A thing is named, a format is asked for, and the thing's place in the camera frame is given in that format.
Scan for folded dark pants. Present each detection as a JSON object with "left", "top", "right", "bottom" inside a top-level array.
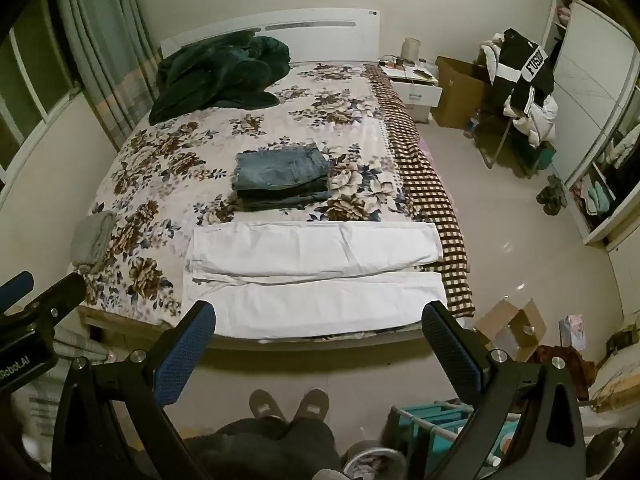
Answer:
[{"left": 235, "top": 185, "right": 332, "bottom": 212}]

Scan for brown checkered blanket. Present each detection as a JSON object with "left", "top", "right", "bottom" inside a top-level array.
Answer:
[{"left": 362, "top": 63, "right": 477, "bottom": 319}]

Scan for black and white jacket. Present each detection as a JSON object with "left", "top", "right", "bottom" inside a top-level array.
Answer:
[{"left": 495, "top": 28, "right": 555, "bottom": 117}]

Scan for dark green duvet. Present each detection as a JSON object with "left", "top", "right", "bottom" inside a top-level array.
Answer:
[{"left": 148, "top": 30, "right": 292, "bottom": 125}]

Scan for teal laundry rack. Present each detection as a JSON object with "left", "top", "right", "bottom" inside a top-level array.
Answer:
[{"left": 389, "top": 399, "right": 517, "bottom": 472}]

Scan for small open cardboard box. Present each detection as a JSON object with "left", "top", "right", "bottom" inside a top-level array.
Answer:
[{"left": 472, "top": 298, "right": 547, "bottom": 364}]

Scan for white-framed window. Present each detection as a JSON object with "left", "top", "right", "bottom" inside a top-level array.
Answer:
[{"left": 0, "top": 0, "right": 84, "bottom": 182}]

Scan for white wooden bed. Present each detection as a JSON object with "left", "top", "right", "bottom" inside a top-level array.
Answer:
[{"left": 70, "top": 8, "right": 477, "bottom": 352}]

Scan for grey-green curtain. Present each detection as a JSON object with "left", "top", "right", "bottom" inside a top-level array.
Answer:
[{"left": 51, "top": 0, "right": 162, "bottom": 152}]

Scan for person's left slipper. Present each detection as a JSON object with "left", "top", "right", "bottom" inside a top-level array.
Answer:
[{"left": 248, "top": 388, "right": 289, "bottom": 424}]

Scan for folded blue jeans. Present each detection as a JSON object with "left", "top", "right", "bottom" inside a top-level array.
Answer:
[{"left": 233, "top": 142, "right": 332, "bottom": 195}]

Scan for pair of grey-green slippers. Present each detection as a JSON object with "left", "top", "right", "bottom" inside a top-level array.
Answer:
[{"left": 535, "top": 174, "right": 569, "bottom": 216}]

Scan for person's slipper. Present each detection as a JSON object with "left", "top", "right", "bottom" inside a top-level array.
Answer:
[
  {"left": 248, "top": 388, "right": 289, "bottom": 424},
  {"left": 292, "top": 387, "right": 331, "bottom": 424}
]

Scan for dark chair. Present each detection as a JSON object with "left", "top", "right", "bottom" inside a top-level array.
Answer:
[{"left": 472, "top": 102, "right": 557, "bottom": 179}]

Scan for white nightstand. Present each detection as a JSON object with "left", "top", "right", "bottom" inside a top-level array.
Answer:
[{"left": 378, "top": 55, "right": 444, "bottom": 124}]

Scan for pink printed box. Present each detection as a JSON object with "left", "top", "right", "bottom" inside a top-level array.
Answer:
[{"left": 558, "top": 313, "right": 587, "bottom": 351}]

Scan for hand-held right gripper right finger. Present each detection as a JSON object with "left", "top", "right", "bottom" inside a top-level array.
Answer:
[{"left": 421, "top": 301, "right": 587, "bottom": 480}]

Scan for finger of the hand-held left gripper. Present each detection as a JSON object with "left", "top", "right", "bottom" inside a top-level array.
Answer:
[
  {"left": 21, "top": 272, "right": 87, "bottom": 334},
  {"left": 0, "top": 271, "right": 34, "bottom": 312}
]

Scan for grey knit cloth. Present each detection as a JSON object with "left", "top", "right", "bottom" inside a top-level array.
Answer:
[{"left": 70, "top": 210, "right": 117, "bottom": 267}]

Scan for floral blanket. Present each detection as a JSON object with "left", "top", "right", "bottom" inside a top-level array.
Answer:
[{"left": 82, "top": 60, "right": 417, "bottom": 327}]

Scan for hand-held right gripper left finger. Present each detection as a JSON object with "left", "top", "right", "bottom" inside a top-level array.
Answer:
[{"left": 50, "top": 300, "right": 217, "bottom": 480}]

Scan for person's dark-trousered legs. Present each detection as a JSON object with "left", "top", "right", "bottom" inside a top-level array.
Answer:
[{"left": 181, "top": 416, "right": 344, "bottom": 480}]

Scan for person's right slipper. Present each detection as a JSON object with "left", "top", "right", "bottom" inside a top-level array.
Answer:
[{"left": 292, "top": 387, "right": 331, "bottom": 424}]

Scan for white pants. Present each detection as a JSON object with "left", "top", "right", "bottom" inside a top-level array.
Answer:
[{"left": 184, "top": 221, "right": 449, "bottom": 339}]

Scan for brown cloth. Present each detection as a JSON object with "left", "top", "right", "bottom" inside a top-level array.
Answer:
[{"left": 529, "top": 344, "right": 597, "bottom": 402}]

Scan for white wardrobe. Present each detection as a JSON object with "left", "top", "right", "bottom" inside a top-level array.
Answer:
[{"left": 541, "top": 0, "right": 640, "bottom": 247}]

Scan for large cardboard box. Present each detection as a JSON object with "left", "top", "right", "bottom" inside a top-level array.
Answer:
[{"left": 432, "top": 56, "right": 494, "bottom": 131}]

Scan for patterned round basin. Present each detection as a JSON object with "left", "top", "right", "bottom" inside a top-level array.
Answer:
[{"left": 342, "top": 441, "right": 412, "bottom": 480}]

